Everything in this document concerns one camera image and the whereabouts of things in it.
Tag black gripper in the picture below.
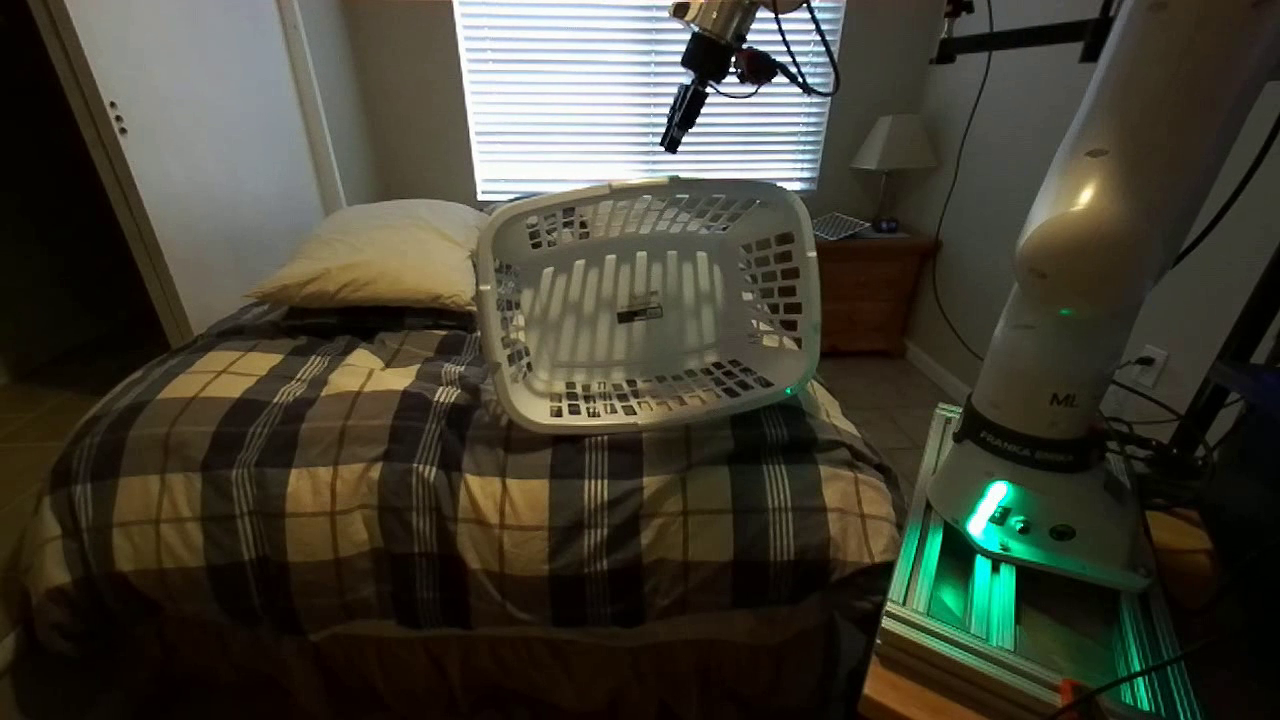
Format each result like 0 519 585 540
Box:
662 31 731 158

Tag white plastic laundry basket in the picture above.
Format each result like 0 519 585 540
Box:
478 181 822 437

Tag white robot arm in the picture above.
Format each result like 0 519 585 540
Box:
928 0 1280 592

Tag white window blinds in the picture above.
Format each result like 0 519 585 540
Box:
452 0 848 201

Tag white table lamp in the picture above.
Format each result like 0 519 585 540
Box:
853 113 936 232

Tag wooden nightstand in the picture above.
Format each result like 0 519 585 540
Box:
822 232 942 358

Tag cream pillow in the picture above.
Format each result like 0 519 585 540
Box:
256 201 489 314

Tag white closet door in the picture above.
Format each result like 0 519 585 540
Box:
30 0 336 343

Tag plaid bed comforter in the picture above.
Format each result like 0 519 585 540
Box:
21 309 901 650

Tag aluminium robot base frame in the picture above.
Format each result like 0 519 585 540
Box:
875 405 1203 720

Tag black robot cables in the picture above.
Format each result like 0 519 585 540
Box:
1102 347 1280 514

